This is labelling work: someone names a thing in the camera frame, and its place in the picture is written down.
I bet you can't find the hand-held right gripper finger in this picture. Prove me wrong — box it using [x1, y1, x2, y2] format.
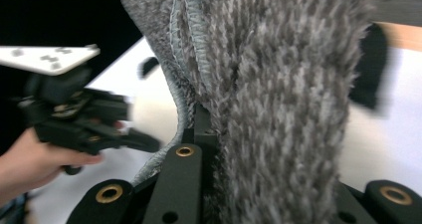
[181, 104, 220, 192]

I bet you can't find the grey fluffy garment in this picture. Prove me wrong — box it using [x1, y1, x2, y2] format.
[113, 0, 376, 224]

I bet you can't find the black curtain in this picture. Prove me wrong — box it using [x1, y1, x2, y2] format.
[0, 0, 144, 152]

